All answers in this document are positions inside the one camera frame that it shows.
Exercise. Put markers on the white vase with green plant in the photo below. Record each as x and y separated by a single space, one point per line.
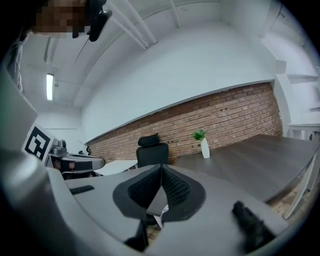
205 148

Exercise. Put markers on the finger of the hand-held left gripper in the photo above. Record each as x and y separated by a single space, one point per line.
97 162

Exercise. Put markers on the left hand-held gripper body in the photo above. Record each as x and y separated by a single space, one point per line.
37 145

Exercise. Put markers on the person's grey sweatshirt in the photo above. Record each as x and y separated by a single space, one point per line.
16 62

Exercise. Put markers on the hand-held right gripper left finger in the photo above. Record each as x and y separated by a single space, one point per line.
95 200

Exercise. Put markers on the ceiling light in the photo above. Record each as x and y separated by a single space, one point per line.
49 87

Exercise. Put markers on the white wall shelves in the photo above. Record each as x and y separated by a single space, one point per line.
300 100

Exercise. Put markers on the white desk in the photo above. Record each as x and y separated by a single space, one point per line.
117 167

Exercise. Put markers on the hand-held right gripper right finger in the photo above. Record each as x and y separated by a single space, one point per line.
215 225

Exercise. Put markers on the black head-worn camera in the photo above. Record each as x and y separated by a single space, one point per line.
98 22

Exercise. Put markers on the dark wooden table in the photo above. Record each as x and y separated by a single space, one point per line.
250 160

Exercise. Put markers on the person's face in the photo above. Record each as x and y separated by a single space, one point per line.
60 17

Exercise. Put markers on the white ceiling pipes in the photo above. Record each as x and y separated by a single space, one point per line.
135 25

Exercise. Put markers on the black office chair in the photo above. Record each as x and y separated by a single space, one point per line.
152 153

